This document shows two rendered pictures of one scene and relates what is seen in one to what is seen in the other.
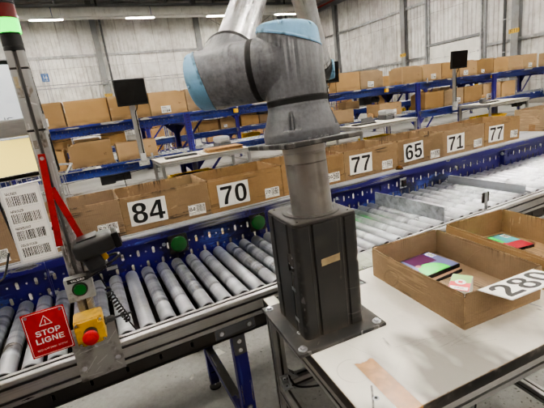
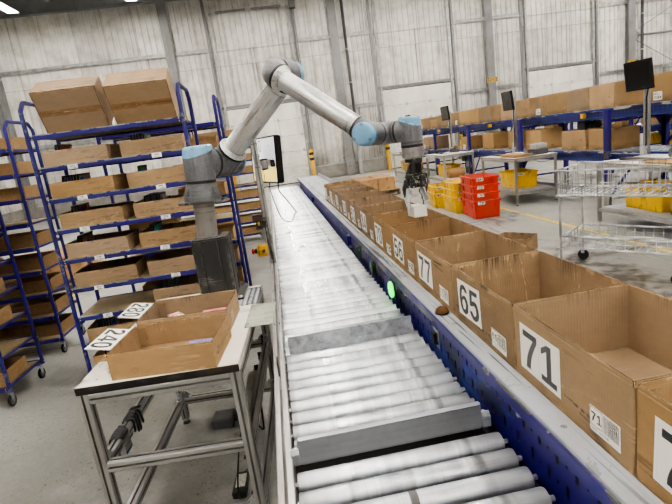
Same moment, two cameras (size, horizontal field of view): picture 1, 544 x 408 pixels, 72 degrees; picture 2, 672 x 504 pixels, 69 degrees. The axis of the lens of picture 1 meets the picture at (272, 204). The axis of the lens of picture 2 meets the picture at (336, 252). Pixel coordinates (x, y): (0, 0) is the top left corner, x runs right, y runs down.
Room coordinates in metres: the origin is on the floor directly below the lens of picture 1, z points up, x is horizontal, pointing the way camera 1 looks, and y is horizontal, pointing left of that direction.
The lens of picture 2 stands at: (2.35, -2.26, 1.47)
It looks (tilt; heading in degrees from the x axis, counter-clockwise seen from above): 13 degrees down; 109
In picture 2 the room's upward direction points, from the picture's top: 8 degrees counter-clockwise
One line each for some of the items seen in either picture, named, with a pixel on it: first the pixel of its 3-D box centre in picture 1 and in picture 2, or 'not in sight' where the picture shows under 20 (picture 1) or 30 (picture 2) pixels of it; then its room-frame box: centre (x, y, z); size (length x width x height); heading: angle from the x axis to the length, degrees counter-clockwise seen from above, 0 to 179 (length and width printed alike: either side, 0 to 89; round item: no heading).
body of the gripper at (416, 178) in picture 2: not in sight; (415, 173); (2.06, -0.24, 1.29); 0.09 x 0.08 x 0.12; 115
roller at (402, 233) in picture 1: (371, 225); (343, 325); (1.74, -0.47, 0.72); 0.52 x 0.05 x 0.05; 25
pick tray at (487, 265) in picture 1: (448, 270); (191, 315); (1.05, -0.51, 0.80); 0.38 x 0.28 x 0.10; 20
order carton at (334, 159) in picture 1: (300, 171); (435, 246); (2.11, -0.18, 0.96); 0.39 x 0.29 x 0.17; 115
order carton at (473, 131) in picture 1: (445, 139); (630, 361); (2.60, -1.25, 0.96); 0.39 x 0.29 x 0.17; 114
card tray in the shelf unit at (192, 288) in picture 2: not in sight; (187, 286); (0.23, 0.62, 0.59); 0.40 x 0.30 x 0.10; 23
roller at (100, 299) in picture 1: (101, 310); (315, 259); (1.22, 0.65, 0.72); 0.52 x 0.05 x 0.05; 25
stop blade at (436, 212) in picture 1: (406, 206); (351, 337); (1.83, -0.68, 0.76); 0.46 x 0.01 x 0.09; 25
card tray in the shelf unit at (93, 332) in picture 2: not in sight; (123, 323); (-0.22, 0.42, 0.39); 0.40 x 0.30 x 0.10; 25
